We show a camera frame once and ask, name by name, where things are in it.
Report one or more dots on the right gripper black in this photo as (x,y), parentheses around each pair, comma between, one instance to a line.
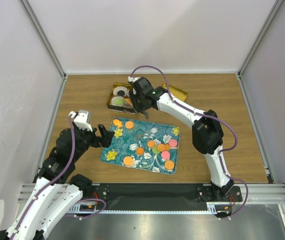
(133,95)

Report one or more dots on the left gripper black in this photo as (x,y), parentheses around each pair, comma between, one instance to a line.
(106,136)

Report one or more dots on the metal tongs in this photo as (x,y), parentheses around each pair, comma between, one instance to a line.
(144,113)

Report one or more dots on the green round cookie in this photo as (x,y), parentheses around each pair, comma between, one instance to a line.
(119,102)

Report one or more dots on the orange fish cookie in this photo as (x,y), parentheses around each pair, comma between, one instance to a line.
(117,123)
(128,101)

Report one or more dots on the black sandwich cookie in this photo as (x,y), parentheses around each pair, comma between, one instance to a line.
(121,93)

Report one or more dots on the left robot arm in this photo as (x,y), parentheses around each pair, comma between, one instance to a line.
(55,191)

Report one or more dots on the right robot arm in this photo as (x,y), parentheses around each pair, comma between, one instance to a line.
(207,133)

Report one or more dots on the white paper cup front-right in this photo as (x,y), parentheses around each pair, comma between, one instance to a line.
(126,105)

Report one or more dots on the square cookie tin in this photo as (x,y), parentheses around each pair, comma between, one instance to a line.
(119,109)

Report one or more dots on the orange round cookie top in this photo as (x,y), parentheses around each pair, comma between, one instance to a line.
(129,124)

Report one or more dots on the white paper cup front-left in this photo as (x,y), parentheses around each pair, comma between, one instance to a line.
(113,100)

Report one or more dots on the white paper cup back-left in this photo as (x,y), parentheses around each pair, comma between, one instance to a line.
(120,88)

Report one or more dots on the orange dotted cookie front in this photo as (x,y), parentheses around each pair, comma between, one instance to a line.
(128,161)

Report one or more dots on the orange dotted cookie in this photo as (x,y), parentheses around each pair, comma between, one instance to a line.
(128,161)
(169,165)

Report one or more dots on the gold tin lid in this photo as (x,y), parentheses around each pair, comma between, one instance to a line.
(178,93)

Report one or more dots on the orange round cookie centre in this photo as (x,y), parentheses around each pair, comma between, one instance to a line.
(151,144)

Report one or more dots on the teal floral tray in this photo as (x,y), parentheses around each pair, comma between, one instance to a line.
(133,143)

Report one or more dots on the green cookie under pile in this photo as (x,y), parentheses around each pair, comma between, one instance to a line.
(155,150)

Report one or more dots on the orange round cookie pile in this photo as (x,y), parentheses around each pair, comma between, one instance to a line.
(161,147)

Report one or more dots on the pink round cookie upper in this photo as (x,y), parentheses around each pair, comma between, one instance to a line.
(173,143)

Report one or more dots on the pink round cookie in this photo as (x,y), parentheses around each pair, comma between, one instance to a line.
(165,155)
(173,143)

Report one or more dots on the pink round cookie lower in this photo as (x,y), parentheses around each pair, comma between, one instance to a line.
(165,155)

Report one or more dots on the orange dotted cookie right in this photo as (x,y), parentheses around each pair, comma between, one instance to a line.
(169,165)

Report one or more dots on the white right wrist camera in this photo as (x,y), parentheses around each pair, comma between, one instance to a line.
(132,79)

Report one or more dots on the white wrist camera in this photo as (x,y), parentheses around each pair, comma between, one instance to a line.
(82,119)
(132,79)

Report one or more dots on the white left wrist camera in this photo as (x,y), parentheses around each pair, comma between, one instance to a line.
(82,119)

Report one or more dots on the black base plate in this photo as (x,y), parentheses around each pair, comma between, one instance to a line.
(163,197)

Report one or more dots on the aluminium frame rail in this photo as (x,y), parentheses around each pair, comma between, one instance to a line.
(253,194)

